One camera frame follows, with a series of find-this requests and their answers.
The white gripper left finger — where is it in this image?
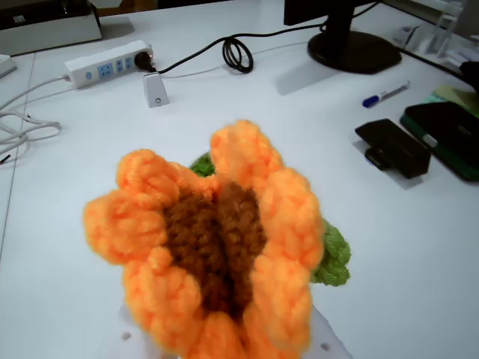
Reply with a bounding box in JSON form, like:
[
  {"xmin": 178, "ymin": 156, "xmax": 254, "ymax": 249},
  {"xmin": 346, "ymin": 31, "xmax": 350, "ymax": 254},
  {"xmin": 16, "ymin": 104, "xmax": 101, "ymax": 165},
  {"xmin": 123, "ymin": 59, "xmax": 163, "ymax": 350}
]
[{"xmin": 118, "ymin": 304, "xmax": 169, "ymax": 359}]

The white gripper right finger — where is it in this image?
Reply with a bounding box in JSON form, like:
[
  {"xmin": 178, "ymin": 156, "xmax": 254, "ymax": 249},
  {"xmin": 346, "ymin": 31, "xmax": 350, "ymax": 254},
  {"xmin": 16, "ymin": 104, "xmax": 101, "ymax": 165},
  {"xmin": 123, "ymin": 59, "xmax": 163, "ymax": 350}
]
[{"xmin": 299, "ymin": 306, "xmax": 353, "ymax": 359}]

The crochet sunflower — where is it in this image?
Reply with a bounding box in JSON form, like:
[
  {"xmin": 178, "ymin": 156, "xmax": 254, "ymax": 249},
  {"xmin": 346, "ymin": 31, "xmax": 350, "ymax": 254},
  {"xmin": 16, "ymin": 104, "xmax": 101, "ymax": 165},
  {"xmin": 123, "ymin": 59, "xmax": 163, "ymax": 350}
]
[{"xmin": 82, "ymin": 119, "xmax": 353, "ymax": 359}]

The black phone with stand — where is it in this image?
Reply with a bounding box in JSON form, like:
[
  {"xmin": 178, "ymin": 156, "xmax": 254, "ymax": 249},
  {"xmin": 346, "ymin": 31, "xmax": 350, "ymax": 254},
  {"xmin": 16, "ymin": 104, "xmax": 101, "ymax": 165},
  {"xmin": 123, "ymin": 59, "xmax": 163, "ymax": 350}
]
[{"xmin": 354, "ymin": 118, "xmax": 432, "ymax": 180}]

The computer monitor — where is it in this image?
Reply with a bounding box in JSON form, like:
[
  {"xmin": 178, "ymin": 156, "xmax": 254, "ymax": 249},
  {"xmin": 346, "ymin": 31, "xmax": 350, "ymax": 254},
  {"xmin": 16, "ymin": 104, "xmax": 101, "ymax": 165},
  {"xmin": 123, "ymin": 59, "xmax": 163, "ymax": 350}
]
[{"xmin": 143, "ymin": 73, "xmax": 170, "ymax": 108}]

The black green-edged case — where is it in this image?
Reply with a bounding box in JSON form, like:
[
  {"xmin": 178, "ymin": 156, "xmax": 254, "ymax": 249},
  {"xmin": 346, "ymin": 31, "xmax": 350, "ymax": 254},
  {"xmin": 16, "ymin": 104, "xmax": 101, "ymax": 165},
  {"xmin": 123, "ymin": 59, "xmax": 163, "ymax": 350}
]
[{"xmin": 399, "ymin": 100, "xmax": 479, "ymax": 183}]

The blue capped marker pen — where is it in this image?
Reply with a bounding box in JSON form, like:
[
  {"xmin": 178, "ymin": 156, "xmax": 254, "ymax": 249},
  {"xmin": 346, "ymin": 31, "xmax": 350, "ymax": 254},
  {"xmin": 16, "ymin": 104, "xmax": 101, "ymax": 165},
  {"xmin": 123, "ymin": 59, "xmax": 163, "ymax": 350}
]
[{"xmin": 361, "ymin": 80, "xmax": 412, "ymax": 109}]

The white power strip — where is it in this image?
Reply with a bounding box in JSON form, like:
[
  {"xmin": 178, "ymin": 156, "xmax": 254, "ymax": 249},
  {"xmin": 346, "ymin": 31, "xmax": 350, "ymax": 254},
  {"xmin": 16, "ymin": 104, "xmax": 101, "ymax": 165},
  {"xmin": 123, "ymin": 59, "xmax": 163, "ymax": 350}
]
[{"xmin": 64, "ymin": 40, "xmax": 153, "ymax": 90}]

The pale green paper pad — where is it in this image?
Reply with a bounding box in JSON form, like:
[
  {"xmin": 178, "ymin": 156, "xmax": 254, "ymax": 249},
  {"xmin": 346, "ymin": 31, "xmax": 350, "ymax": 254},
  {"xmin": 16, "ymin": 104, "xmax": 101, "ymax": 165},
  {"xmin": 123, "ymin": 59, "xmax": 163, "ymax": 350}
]
[{"xmin": 426, "ymin": 84, "xmax": 479, "ymax": 113}]

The black monitor stand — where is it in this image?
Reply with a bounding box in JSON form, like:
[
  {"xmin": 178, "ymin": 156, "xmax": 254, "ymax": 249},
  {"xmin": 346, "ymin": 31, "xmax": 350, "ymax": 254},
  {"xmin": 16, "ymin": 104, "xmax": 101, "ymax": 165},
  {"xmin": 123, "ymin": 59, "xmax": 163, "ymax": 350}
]
[{"xmin": 283, "ymin": 0, "xmax": 403, "ymax": 75}]

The white black desktop device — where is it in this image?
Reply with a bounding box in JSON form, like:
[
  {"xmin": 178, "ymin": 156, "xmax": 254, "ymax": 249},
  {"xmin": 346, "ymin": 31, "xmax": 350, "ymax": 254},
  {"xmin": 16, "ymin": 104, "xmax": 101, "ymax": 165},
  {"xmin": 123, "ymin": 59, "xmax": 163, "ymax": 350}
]
[{"xmin": 0, "ymin": 0, "xmax": 103, "ymax": 57}]

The looped white cable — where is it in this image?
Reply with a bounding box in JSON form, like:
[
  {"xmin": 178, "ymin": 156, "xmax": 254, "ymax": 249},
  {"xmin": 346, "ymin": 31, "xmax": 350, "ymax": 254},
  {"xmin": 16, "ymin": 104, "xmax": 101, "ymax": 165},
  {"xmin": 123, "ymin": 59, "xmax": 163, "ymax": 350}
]
[{"xmin": 0, "ymin": 110, "xmax": 63, "ymax": 165}]

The white power strip cable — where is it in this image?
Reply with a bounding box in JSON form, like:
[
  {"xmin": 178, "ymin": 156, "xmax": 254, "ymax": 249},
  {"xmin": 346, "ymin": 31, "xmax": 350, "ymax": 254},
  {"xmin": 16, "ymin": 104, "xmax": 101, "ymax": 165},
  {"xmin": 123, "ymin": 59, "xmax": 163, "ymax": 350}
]
[{"xmin": 0, "ymin": 74, "xmax": 72, "ymax": 111}]

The black power cable with plug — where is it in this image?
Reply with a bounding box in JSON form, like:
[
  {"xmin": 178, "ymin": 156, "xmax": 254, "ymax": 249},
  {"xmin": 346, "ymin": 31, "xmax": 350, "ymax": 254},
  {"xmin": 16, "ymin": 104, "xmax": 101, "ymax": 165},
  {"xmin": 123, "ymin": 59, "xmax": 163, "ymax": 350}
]
[{"xmin": 133, "ymin": 22, "xmax": 330, "ymax": 75}]

